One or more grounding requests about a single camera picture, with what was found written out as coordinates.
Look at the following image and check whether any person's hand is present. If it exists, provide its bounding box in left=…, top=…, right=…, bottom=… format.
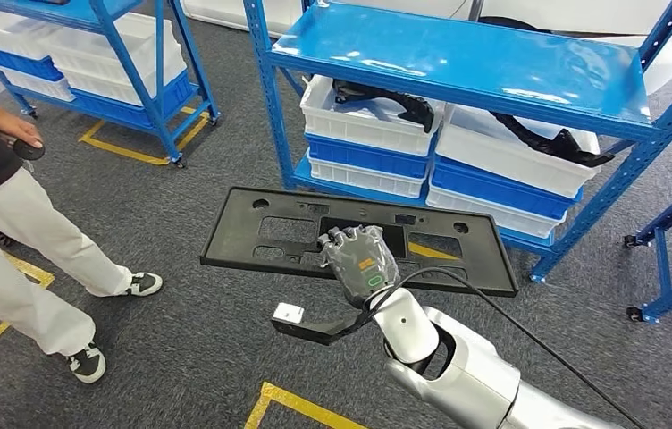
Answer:
left=0, top=112, right=46, bottom=149

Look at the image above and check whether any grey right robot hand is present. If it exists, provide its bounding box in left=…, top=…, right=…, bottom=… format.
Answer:
left=318, top=223, right=402, bottom=310

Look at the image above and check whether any black round handheld device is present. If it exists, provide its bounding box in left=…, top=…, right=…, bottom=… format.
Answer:
left=13, top=139, right=47, bottom=162

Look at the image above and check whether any black plastic plate part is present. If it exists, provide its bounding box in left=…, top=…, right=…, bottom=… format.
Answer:
left=200, top=187, right=519, bottom=299

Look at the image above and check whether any blue metal shelf rack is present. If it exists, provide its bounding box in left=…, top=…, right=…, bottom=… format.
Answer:
left=623, top=168, right=672, bottom=325
left=0, top=0, right=222, bottom=169
left=242, top=0, right=672, bottom=284

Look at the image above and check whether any black curved plastic part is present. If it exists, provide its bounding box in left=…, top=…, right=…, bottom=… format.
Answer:
left=490, top=111, right=616, bottom=169
left=332, top=80, right=437, bottom=134

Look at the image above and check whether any blue plastic crate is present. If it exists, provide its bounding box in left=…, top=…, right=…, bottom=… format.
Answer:
left=430, top=156, right=583, bottom=222
left=69, top=70, right=197, bottom=130
left=305, top=132, right=432, bottom=179
left=0, top=46, right=65, bottom=83

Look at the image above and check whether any person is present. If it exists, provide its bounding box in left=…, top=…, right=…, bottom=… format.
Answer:
left=0, top=71, right=164, bottom=385

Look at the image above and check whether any black and white shoe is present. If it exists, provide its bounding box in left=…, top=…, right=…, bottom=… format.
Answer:
left=122, top=272, right=164, bottom=298
left=67, top=341, right=107, bottom=385

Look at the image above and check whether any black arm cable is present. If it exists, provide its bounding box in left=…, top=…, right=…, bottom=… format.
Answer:
left=371, top=267, right=648, bottom=429

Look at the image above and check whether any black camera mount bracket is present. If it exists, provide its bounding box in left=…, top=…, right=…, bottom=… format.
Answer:
left=271, top=314, right=373, bottom=348

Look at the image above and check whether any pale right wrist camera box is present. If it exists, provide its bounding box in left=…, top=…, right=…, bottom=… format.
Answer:
left=272, top=303, right=306, bottom=325

